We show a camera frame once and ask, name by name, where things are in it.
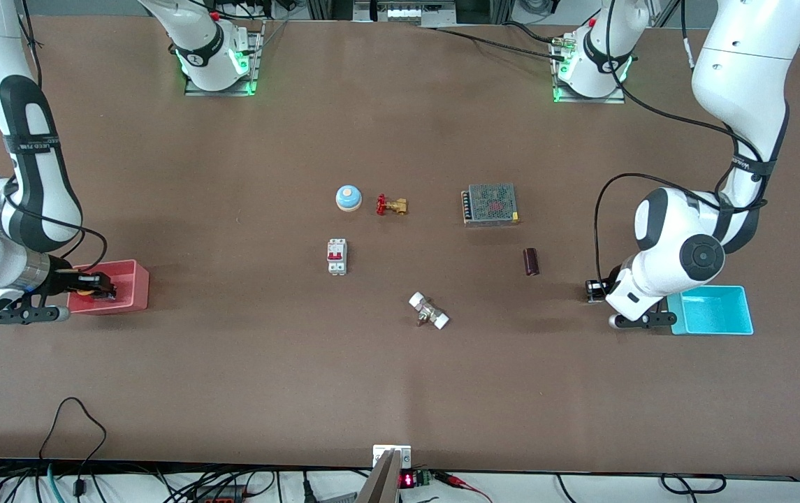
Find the pink plastic box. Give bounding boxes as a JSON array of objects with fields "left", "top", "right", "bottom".
[{"left": 66, "top": 259, "right": 150, "bottom": 316}]

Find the cyan plastic box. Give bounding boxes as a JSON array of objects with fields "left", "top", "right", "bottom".
[{"left": 666, "top": 284, "right": 755, "bottom": 337}]

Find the metal mesh power supply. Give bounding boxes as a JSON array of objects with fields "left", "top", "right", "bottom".
[{"left": 460, "top": 182, "right": 521, "bottom": 228}]

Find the white metal pipe fitting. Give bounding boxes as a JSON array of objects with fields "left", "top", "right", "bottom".
[{"left": 408, "top": 291, "right": 451, "bottom": 331}]

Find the white circuit breaker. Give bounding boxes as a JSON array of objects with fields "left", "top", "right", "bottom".
[{"left": 327, "top": 238, "right": 349, "bottom": 277}]

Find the red clip lead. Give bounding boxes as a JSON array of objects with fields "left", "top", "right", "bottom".
[{"left": 435, "top": 472, "right": 495, "bottom": 503}]

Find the blue dome bell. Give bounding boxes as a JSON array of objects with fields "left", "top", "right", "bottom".
[{"left": 335, "top": 184, "right": 363, "bottom": 213}]

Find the grey electrical terminal device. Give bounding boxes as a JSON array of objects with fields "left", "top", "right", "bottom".
[{"left": 370, "top": 0, "right": 458, "bottom": 24}]

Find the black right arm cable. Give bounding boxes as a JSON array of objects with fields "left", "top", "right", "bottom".
[{"left": 1, "top": 185, "right": 109, "bottom": 275}]

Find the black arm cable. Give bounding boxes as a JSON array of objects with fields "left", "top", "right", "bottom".
[
  {"left": 1, "top": 185, "right": 109, "bottom": 275},
  {"left": 593, "top": 0, "right": 772, "bottom": 284}
]

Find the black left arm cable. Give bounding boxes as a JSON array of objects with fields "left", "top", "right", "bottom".
[{"left": 593, "top": 0, "right": 772, "bottom": 284}]

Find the black looped cable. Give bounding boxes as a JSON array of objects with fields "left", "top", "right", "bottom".
[{"left": 39, "top": 397, "right": 108, "bottom": 498}]

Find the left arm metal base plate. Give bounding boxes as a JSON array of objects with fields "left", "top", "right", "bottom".
[{"left": 552, "top": 41, "right": 626, "bottom": 105}]

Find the black coiled cable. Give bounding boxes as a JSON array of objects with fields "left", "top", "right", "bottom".
[{"left": 660, "top": 473, "right": 728, "bottom": 496}]

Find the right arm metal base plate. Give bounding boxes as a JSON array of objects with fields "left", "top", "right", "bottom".
[{"left": 184, "top": 28, "right": 261, "bottom": 97}]

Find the long black table cable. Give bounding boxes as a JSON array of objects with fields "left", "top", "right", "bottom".
[{"left": 433, "top": 27, "right": 558, "bottom": 61}]

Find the short black table cable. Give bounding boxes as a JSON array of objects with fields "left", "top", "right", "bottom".
[{"left": 500, "top": 21, "right": 571, "bottom": 47}]

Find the silver camera mount bracket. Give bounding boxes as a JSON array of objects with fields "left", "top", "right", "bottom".
[{"left": 372, "top": 444, "right": 413, "bottom": 469}]

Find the grey camera stand bar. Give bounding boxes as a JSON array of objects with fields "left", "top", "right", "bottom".
[{"left": 356, "top": 449, "right": 401, "bottom": 503}]

